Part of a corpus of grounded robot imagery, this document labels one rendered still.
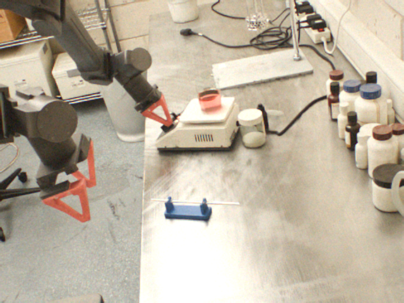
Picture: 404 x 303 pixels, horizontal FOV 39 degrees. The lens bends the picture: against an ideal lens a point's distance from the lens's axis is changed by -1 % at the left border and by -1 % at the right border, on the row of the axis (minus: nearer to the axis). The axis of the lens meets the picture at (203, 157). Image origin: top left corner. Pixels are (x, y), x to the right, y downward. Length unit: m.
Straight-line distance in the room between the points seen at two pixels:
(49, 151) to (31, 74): 2.79
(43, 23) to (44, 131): 0.31
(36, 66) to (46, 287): 1.63
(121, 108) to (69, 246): 0.89
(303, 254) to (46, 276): 1.54
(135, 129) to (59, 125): 2.37
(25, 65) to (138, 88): 2.24
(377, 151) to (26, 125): 0.72
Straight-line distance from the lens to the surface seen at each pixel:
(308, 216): 1.16
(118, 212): 2.65
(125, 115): 3.10
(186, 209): 1.22
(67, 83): 3.59
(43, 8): 1.03
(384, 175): 1.14
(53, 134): 0.78
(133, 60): 1.35
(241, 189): 1.26
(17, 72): 3.65
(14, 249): 2.67
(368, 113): 1.33
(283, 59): 1.86
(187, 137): 1.42
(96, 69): 1.34
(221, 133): 1.38
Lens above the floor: 1.46
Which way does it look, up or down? 30 degrees down
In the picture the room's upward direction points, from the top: 12 degrees counter-clockwise
